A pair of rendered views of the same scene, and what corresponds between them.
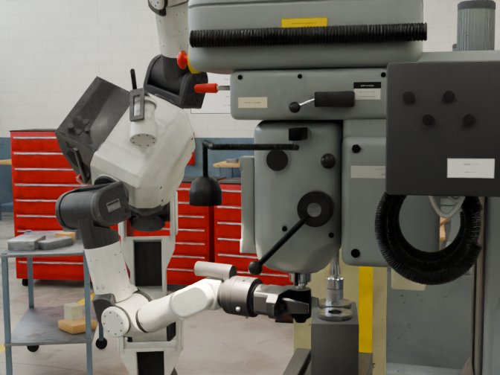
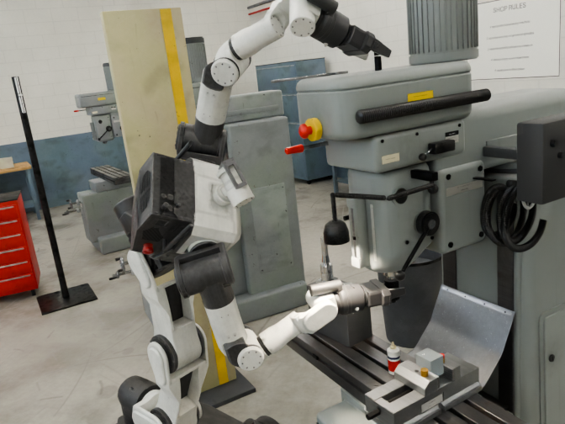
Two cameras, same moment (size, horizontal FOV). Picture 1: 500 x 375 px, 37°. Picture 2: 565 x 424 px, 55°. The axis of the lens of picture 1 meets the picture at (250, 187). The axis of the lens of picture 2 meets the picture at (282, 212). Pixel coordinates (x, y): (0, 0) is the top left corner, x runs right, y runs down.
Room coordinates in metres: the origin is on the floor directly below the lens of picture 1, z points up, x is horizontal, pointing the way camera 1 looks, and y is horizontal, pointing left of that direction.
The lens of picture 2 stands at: (0.63, 1.15, 1.93)
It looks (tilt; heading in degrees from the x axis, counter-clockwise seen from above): 15 degrees down; 318
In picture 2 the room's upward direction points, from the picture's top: 7 degrees counter-clockwise
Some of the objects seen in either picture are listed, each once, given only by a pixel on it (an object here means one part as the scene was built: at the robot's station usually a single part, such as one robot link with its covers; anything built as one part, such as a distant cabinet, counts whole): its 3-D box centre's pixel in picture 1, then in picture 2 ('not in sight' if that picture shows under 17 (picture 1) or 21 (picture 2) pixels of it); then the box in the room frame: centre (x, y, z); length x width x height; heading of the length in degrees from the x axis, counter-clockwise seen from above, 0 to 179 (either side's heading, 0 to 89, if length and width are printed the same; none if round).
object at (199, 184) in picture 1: (205, 190); (335, 230); (1.60, 0.10, 1.48); 0.07 x 0.07 x 0.06
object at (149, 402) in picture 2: not in sight; (167, 412); (2.37, 0.32, 0.68); 0.21 x 0.20 x 0.13; 5
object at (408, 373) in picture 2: not in sight; (416, 377); (1.45, -0.02, 1.02); 0.12 x 0.06 x 0.04; 169
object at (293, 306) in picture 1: (294, 307); (396, 293); (1.55, -0.09, 1.23); 0.06 x 0.02 x 0.03; 61
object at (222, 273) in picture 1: (221, 286); (328, 298); (1.69, 0.07, 1.24); 0.11 x 0.11 x 0.11; 61
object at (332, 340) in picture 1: (334, 343); (338, 308); (1.92, -0.22, 1.03); 0.22 x 0.12 x 0.20; 174
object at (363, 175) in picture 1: (392, 196); (435, 201); (1.53, -0.30, 1.47); 0.24 x 0.19 x 0.26; 166
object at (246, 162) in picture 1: (250, 204); (358, 231); (1.61, 0.00, 1.45); 0.04 x 0.04 x 0.21; 76
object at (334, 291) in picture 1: (335, 291); (326, 273); (1.97, -0.23, 1.16); 0.05 x 0.05 x 0.06
